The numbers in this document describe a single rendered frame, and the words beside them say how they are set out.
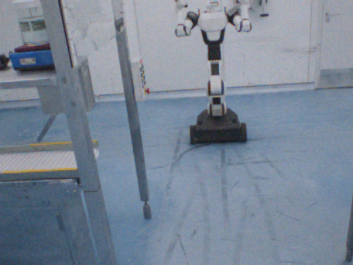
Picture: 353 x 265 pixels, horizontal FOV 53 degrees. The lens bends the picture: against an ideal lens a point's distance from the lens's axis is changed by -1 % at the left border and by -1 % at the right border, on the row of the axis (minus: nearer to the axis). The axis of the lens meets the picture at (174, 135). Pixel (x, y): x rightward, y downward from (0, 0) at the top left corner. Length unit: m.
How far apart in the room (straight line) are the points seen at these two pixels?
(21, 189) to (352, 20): 4.72
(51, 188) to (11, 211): 0.29
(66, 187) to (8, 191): 0.26
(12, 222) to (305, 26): 4.43
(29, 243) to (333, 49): 4.60
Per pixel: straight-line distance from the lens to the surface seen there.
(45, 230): 1.85
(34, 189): 1.66
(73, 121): 1.37
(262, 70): 5.32
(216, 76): 3.64
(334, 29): 5.42
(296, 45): 5.33
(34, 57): 1.50
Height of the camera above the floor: 1.63
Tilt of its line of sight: 24 degrees down
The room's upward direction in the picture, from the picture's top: 6 degrees counter-clockwise
